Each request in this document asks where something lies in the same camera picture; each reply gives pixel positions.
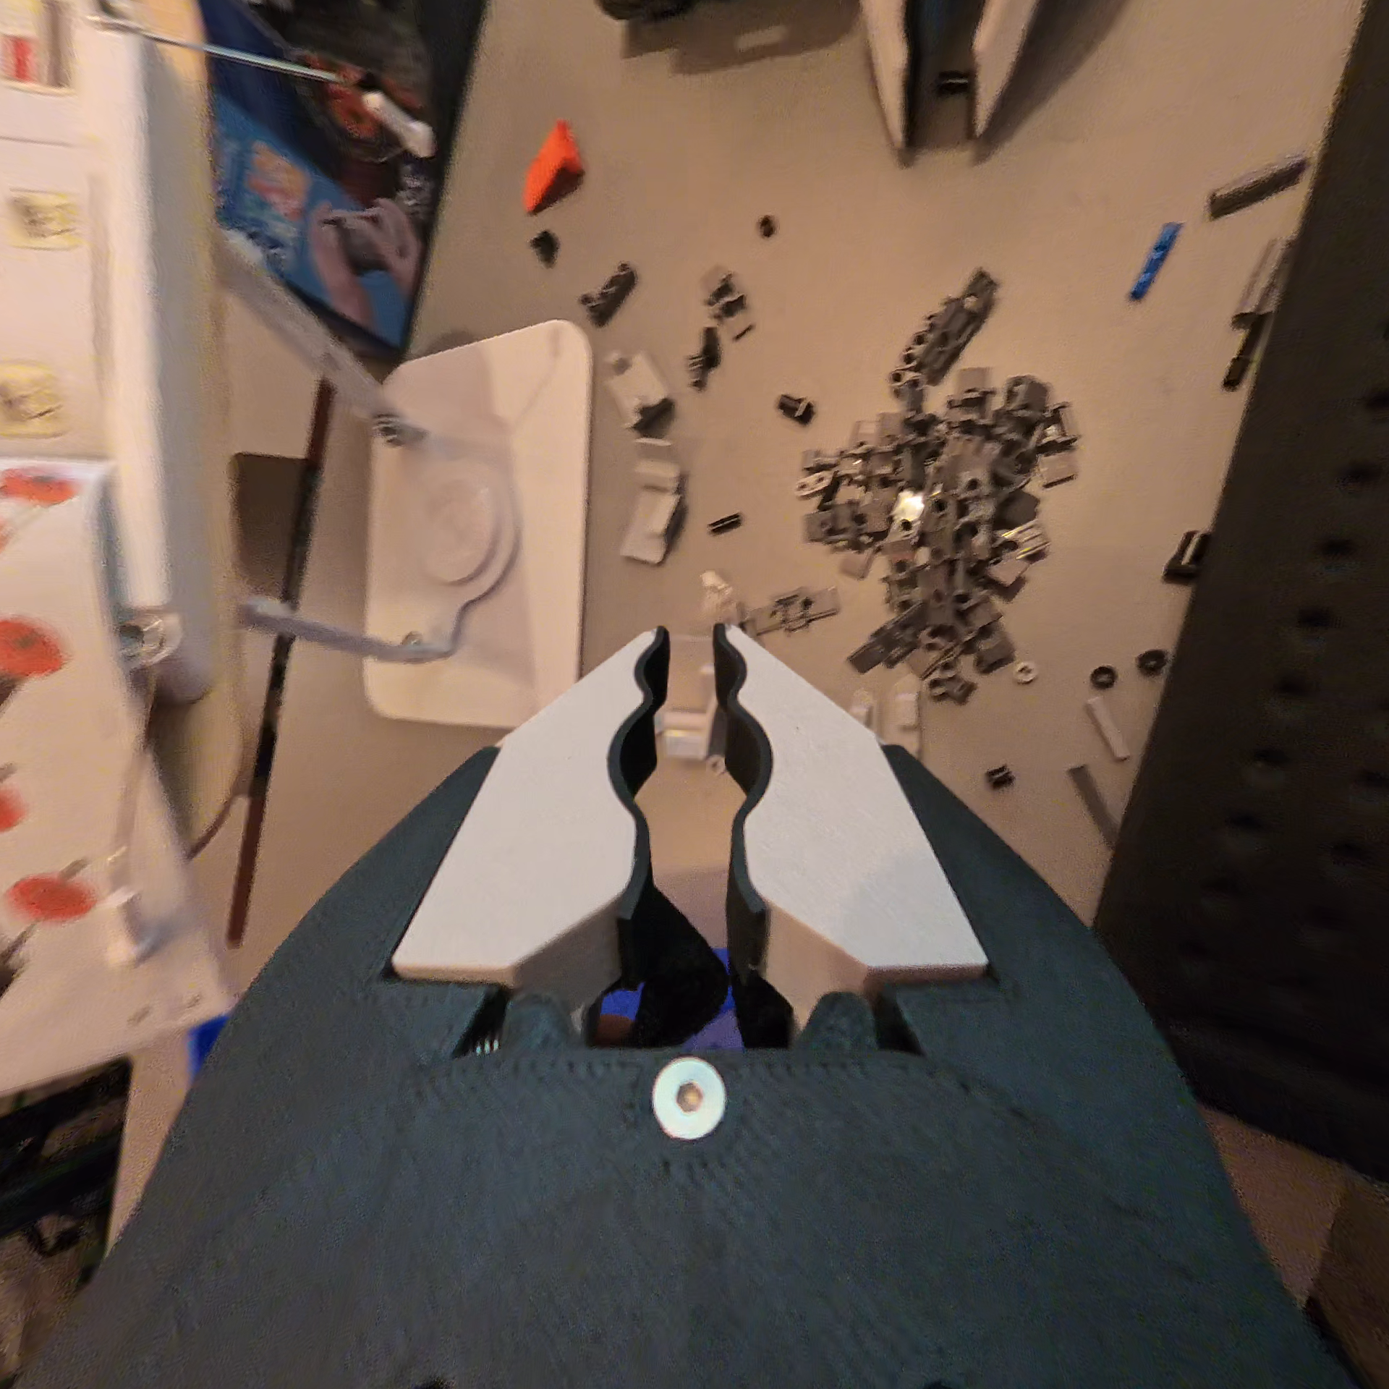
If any grey axle rod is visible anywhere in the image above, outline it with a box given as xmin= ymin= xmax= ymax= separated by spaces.
xmin=1067 ymin=764 xmax=1124 ymax=849

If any black dimpled foam pad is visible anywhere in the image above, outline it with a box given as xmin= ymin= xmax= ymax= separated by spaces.
xmin=1090 ymin=0 xmax=1389 ymax=1179

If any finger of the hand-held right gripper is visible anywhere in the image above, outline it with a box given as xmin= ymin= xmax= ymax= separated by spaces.
xmin=862 ymin=0 xmax=924 ymax=154
xmin=971 ymin=0 xmax=1043 ymax=143

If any pale grey angled panel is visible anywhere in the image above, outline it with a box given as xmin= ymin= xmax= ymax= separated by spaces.
xmin=620 ymin=437 xmax=690 ymax=568

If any grey tube connector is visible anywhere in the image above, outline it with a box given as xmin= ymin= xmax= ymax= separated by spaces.
xmin=1207 ymin=154 xmax=1308 ymax=219

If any grey tube with black axle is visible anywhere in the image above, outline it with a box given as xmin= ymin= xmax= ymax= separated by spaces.
xmin=1222 ymin=242 xmax=1293 ymax=392

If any pile of grey clip plates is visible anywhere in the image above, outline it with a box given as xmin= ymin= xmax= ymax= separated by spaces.
xmin=797 ymin=368 xmax=1081 ymax=707

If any grey plate with clips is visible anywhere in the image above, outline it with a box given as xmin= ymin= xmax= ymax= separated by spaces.
xmin=699 ymin=267 xmax=756 ymax=338
xmin=742 ymin=586 xmax=842 ymax=640

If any white rounded tray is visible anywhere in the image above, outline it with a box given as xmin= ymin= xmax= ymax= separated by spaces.
xmin=364 ymin=320 xmax=595 ymax=731

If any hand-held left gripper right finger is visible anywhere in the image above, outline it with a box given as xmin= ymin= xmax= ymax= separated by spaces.
xmin=711 ymin=622 xmax=991 ymax=1022

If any blue plastic pin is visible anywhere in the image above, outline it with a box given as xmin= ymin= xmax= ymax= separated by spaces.
xmin=1128 ymin=222 xmax=1184 ymax=301

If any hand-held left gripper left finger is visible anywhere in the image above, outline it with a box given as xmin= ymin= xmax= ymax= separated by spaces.
xmin=390 ymin=627 xmax=671 ymax=1027

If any grey perforated beam assembly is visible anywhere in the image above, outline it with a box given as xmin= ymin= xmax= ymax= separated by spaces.
xmin=890 ymin=270 xmax=1000 ymax=387

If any orange plastic wedge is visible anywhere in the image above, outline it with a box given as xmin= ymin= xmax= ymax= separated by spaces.
xmin=523 ymin=120 xmax=585 ymax=214

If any toy set cardboard box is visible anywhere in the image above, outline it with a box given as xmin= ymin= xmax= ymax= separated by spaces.
xmin=200 ymin=0 xmax=485 ymax=363

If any pale curved panel with pins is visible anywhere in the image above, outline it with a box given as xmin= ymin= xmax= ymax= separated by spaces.
xmin=602 ymin=349 xmax=676 ymax=435

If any pale blue book stand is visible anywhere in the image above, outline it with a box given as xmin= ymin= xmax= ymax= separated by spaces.
xmin=93 ymin=12 xmax=524 ymax=667

